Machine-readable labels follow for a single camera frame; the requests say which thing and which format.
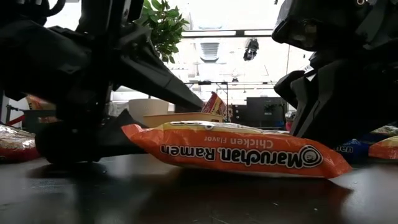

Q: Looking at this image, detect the green plant in white pot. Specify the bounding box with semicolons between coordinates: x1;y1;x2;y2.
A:
128;0;190;128

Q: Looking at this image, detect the orange Maruchan noodle pack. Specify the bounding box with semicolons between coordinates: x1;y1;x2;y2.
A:
25;95;57;111
368;135;398;161
121;120;354;180

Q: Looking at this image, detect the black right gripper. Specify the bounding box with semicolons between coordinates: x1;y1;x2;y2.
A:
272;0;398;147

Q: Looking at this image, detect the silver ceiling air duct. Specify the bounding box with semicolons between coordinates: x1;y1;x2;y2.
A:
198;40;220;63

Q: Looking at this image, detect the red Maruchan noodle pack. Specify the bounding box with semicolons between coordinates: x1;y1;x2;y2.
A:
0;124;41;163
201;91;228;118

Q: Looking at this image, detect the black ceiling camera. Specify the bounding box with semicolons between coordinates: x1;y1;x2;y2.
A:
243;37;260;62

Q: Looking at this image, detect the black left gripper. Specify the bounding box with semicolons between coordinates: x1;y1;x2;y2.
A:
0;0;147;163

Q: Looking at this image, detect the black table mat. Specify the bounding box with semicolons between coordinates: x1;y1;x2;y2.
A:
0;152;398;224

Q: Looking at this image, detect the black overhead beam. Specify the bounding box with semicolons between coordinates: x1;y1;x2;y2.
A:
182;29;274;38

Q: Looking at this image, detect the yellow plastic bin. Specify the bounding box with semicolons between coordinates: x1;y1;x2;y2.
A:
142;112;224;128

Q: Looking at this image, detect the red angled bar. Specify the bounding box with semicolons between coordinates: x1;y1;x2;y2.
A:
6;114;25;127

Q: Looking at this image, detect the black background monitor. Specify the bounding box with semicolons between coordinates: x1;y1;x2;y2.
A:
231;96;289;128

